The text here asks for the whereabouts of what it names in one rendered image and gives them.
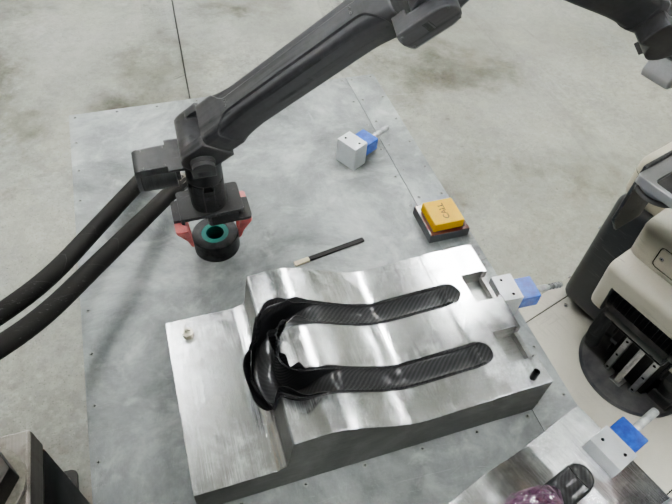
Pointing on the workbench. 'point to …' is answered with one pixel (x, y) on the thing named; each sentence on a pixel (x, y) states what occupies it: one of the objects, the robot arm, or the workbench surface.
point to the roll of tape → (215, 240)
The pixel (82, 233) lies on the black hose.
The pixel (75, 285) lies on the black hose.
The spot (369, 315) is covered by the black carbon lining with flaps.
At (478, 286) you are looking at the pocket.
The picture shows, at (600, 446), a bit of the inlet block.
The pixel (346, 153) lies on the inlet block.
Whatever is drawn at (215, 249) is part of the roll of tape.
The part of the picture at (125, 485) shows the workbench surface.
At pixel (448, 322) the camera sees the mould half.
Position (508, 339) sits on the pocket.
